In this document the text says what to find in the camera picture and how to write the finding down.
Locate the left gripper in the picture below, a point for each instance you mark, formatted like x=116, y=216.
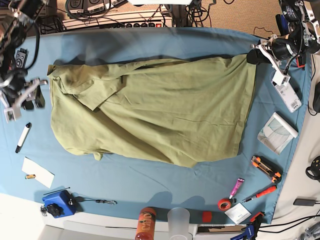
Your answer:
x=273, y=51

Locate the orange handled screwdriver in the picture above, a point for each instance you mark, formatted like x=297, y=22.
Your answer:
x=260, y=194

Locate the black computer mouse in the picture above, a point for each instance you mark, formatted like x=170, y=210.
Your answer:
x=316, y=98

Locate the black power adapter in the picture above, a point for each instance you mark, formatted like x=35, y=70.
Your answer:
x=304, y=202

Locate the pink glue tube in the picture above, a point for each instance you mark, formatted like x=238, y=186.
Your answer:
x=238, y=184

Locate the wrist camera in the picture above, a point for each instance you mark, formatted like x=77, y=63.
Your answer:
x=280, y=79
x=12, y=114

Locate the orange tape roll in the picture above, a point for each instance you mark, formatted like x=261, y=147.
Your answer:
x=224, y=204

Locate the frosted plastic cup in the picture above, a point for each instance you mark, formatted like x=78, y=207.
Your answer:
x=178, y=224

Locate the small gold battery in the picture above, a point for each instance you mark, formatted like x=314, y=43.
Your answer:
x=30, y=176

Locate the white marker pen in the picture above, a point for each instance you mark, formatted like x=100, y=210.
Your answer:
x=23, y=137

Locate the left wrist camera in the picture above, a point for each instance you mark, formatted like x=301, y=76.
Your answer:
x=280, y=79

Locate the white paper card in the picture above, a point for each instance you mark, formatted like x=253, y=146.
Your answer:
x=42, y=175

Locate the blue table cloth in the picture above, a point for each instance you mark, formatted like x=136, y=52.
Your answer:
x=135, y=183

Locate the blue bar clamp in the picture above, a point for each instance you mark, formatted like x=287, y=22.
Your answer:
x=251, y=230

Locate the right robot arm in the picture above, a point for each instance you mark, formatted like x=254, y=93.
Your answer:
x=13, y=32

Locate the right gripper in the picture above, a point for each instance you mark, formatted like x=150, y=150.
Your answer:
x=27, y=96

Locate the grey remote control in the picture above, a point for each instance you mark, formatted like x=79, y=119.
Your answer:
x=21, y=57

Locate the olive green t-shirt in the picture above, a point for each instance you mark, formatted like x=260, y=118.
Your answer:
x=167, y=110

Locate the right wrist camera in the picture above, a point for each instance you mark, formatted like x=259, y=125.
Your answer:
x=12, y=114

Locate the blue box with knob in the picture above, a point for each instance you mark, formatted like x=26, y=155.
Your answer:
x=59, y=204

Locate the blue black clamp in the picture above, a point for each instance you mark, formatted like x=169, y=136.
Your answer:
x=282, y=24

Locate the orange drink can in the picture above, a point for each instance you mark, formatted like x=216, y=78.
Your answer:
x=146, y=224

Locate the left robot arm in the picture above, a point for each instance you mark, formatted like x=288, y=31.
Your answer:
x=299, y=35

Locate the white square card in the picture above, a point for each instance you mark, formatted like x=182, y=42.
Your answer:
x=238, y=213

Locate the black zip tie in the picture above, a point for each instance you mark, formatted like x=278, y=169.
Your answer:
x=56, y=191

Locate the black power strip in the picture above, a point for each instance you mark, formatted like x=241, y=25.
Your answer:
x=148, y=24

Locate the orange black utility knife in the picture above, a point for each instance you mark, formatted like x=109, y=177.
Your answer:
x=272, y=171

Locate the orange black clamp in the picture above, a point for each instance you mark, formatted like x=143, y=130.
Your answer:
x=301, y=62

